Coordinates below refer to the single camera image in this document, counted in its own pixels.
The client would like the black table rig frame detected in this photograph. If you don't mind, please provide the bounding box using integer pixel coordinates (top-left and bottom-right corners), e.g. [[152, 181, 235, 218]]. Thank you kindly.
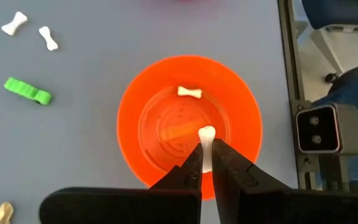
[[277, 0, 323, 192]]

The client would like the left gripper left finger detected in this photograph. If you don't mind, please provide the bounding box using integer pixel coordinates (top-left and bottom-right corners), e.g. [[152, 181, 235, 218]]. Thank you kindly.
[[39, 143, 204, 224]]

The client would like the grey table-level camera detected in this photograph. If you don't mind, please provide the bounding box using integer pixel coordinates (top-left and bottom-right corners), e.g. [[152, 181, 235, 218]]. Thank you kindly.
[[295, 104, 358, 156]]

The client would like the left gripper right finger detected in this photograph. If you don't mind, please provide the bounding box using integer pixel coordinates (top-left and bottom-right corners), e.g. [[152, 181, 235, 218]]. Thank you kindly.
[[211, 138, 358, 224]]

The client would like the green plastic toy finger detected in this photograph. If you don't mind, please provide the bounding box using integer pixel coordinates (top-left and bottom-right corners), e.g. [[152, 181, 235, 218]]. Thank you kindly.
[[3, 77, 53, 106]]

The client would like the round orange plastic bowl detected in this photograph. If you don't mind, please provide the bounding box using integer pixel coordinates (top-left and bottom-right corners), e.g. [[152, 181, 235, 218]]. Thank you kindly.
[[116, 55, 264, 200]]

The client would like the small white plastic bone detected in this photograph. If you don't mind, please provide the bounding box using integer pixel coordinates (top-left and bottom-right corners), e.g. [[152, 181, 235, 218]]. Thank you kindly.
[[177, 85, 203, 100], [38, 26, 59, 52], [197, 125, 216, 174], [1, 11, 29, 36]]

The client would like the dark blue office chair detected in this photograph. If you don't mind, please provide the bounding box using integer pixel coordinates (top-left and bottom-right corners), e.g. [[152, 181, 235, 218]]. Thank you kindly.
[[300, 0, 358, 85]]

